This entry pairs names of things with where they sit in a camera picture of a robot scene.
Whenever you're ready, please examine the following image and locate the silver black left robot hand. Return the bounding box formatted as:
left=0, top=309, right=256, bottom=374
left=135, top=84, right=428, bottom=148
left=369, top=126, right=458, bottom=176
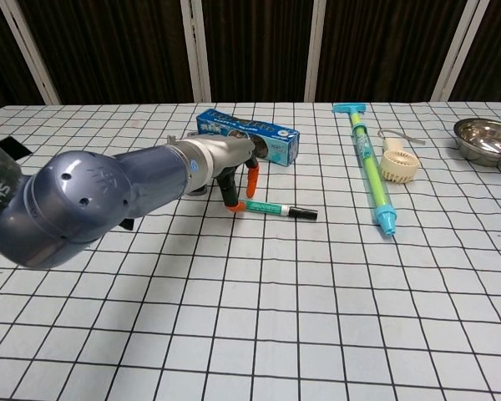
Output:
left=210, top=137, right=262, bottom=214

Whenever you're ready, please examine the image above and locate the green white marker body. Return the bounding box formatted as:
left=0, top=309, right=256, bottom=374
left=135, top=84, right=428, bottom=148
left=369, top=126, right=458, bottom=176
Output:
left=244, top=199, right=292, bottom=216

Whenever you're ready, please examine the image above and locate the blue cookie box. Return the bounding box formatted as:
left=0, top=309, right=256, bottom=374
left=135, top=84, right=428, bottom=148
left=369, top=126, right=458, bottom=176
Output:
left=195, top=108, right=301, bottom=167

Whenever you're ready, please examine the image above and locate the dark brown screen panel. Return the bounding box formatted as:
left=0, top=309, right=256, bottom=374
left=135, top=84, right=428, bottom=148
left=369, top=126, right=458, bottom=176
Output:
left=450, top=0, right=501, bottom=103
left=316, top=0, right=471, bottom=104
left=202, top=0, right=316, bottom=104
left=0, top=0, right=47, bottom=114
left=18, top=0, right=193, bottom=105

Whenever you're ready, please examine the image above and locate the teal green water pump toy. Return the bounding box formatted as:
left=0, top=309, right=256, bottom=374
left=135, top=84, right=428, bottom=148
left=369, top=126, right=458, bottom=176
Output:
left=331, top=103, right=399, bottom=240

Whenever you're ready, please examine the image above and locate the white black checkered tablecloth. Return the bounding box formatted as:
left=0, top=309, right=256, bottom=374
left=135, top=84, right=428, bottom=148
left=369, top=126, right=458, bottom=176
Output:
left=0, top=101, right=501, bottom=401

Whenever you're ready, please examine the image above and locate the stainless steel bowl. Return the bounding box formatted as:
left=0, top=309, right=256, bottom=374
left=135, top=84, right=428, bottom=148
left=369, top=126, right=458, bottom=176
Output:
left=453, top=118, right=501, bottom=168

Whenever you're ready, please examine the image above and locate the white screen frame post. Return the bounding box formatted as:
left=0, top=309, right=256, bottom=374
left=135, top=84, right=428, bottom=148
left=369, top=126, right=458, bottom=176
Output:
left=179, top=0, right=213, bottom=104
left=432, top=0, right=490, bottom=104
left=0, top=0, right=63, bottom=105
left=304, top=0, right=327, bottom=104

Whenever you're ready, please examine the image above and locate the cream handheld fan with strap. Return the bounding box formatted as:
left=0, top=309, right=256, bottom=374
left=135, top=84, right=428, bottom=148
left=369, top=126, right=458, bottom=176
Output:
left=377, top=129, right=427, bottom=185

